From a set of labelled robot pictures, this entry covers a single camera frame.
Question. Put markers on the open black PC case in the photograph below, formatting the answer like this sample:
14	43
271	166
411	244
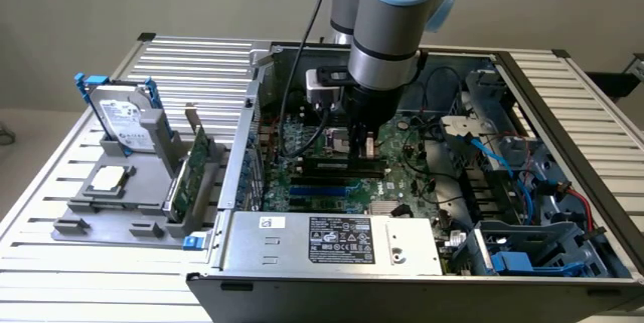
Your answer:
403	300

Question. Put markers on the blue expansion slot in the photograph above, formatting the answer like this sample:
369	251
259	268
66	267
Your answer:
317	190

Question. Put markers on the green graphics card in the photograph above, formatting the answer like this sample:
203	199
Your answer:
191	179

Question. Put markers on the CPU socket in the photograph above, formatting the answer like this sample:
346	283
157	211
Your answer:
337	139

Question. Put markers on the grey disk bay blue latch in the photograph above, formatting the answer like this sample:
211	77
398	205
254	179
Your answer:
534	240

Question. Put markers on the silver chipset heatsink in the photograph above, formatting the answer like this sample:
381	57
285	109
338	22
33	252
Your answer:
383	208

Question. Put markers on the black RAM stick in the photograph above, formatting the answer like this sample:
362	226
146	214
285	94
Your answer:
327	164

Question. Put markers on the green motherboard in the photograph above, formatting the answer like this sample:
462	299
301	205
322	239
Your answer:
403	183

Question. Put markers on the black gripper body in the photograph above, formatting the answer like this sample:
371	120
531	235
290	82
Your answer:
375	108

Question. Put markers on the grey parts rack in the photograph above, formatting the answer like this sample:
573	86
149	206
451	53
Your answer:
114	204

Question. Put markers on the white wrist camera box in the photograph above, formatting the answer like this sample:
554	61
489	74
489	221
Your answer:
322	85

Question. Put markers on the blue plastic clip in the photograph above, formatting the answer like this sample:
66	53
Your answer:
194	243

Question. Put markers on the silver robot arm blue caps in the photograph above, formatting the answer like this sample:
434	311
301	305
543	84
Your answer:
385	25

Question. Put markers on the black expansion slot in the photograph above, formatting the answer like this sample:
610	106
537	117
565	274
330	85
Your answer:
322	181

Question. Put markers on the blue disk caddy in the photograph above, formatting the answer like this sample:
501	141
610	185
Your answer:
82	81

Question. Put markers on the CPU chip with silver lid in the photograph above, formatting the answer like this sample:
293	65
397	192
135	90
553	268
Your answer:
109	179

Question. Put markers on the silver hard disk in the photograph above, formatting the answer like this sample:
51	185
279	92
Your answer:
121	119

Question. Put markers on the silver power supply unit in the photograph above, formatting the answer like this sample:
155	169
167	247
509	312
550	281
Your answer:
293	251

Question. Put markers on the black table corner cap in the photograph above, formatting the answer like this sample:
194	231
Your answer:
147	37
561	53

